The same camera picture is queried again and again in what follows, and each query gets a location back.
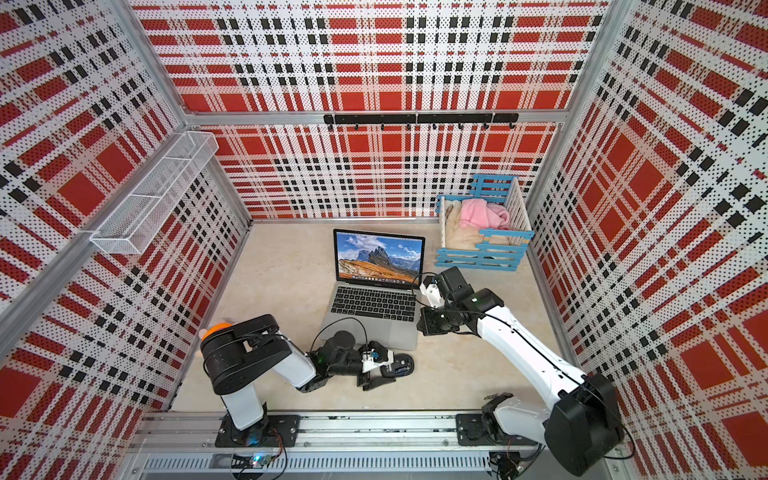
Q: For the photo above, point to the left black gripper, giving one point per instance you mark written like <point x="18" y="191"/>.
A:
<point x="365" y="379"/>

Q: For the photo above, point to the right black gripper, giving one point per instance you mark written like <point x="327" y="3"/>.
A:
<point x="426" y="323"/>

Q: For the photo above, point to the black wireless mouse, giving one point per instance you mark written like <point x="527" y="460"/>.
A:
<point x="403" y="365"/>

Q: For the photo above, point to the silver laptop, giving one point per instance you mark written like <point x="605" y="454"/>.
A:
<point x="373" y="297"/>

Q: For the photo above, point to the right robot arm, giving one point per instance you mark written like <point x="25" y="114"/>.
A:
<point x="579" y="419"/>

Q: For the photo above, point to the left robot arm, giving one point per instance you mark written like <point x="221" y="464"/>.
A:
<point x="236" y="355"/>

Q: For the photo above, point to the beige cloth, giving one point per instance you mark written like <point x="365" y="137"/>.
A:
<point x="457" y="237"/>

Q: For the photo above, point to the blue white storage crate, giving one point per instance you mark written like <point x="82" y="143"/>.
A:
<point x="486" y="229"/>

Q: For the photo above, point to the pink cloth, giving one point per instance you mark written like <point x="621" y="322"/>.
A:
<point x="480" y="214"/>

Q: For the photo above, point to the green circuit board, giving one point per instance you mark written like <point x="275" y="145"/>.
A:
<point x="253" y="461"/>

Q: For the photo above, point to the cartoon face plush toy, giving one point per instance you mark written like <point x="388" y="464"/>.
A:
<point x="204" y="333"/>

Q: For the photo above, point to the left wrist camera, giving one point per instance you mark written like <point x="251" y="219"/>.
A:
<point x="372" y="359"/>

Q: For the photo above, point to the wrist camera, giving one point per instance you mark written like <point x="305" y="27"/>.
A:
<point x="372" y="359"/>
<point x="431" y="295"/>

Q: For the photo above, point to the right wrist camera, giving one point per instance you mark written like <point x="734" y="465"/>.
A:
<point x="431" y="295"/>

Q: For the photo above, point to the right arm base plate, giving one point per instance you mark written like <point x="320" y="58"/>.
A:
<point x="475" y="430"/>

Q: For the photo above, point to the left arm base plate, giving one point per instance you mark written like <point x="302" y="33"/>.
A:
<point x="270" y="432"/>

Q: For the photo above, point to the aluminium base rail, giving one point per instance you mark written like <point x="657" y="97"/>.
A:
<point x="333" y="445"/>

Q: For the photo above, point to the black hook rail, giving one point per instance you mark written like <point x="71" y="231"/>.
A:
<point x="357" y="120"/>

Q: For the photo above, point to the white wire mesh shelf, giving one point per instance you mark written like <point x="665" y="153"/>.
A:
<point x="136" y="221"/>

